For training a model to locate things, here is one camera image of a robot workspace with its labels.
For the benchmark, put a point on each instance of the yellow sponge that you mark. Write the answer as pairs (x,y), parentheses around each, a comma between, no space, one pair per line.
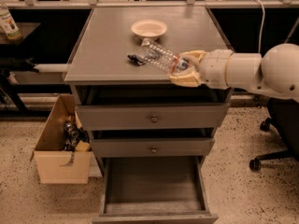
(83,146)

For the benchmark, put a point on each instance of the dark cans in box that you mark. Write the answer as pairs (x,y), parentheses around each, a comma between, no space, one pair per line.
(73,136)

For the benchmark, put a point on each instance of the grey drawer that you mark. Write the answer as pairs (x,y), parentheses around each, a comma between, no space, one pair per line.
(161,190)
(145,117)
(163,147)

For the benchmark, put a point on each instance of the dark blue snack packet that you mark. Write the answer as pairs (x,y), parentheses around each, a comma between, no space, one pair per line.
(135,60)

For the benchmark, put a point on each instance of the black office chair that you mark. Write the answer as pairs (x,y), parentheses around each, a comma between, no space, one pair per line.
(284,116)

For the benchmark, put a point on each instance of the clear plastic water bottle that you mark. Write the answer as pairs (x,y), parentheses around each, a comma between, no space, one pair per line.
(155,54)

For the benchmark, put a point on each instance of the grey top drawer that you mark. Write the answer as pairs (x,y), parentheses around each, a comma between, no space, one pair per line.
(145,117)

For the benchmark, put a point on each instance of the grey bottom drawer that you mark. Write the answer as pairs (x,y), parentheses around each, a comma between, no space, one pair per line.
(161,190)

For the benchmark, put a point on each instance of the cardboard box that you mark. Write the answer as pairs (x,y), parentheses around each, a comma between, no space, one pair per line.
(54,164)

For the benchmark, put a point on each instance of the dark side table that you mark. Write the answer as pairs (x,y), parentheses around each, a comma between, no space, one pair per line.
(8,64)

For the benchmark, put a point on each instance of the grey middle drawer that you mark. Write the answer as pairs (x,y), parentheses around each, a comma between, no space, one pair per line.
(163,147)

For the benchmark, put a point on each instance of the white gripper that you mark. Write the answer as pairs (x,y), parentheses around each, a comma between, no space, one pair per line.
(214,68)

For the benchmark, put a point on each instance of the green labelled bottle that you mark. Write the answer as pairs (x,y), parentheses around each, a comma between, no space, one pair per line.
(8,24)

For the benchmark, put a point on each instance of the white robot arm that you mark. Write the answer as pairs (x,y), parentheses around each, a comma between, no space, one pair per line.
(274,74)

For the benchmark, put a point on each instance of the white paper bowl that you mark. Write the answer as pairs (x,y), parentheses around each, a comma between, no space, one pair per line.
(152,29)

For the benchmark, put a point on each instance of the grey drawer cabinet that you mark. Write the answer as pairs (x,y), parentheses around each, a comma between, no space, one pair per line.
(101,73)

